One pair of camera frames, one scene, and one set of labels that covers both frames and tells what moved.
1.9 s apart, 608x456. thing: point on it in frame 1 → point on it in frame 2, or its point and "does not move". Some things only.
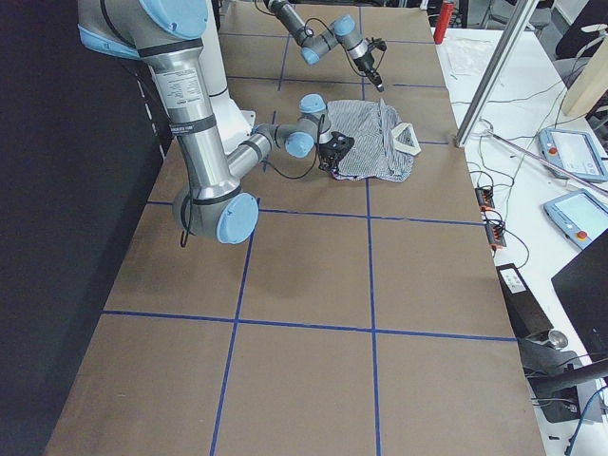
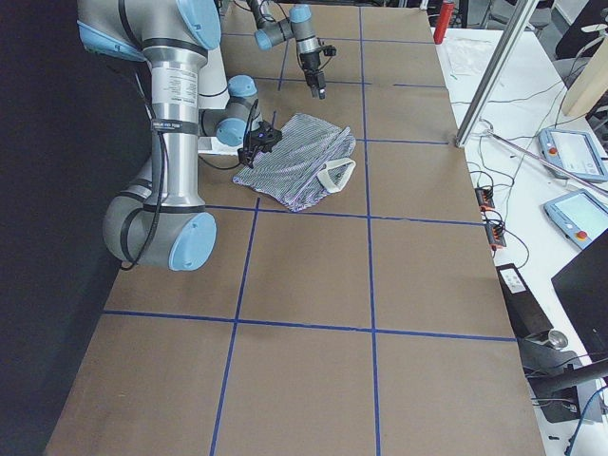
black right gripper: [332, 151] → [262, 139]
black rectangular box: [524, 312] does not move
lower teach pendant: [579, 217] does not move
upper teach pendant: [575, 150] does not move
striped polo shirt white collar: [384, 147] → [311, 160]
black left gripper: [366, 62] → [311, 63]
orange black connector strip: [496, 230] does not move
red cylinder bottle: [445, 16] does not move
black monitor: [581, 284] does not move
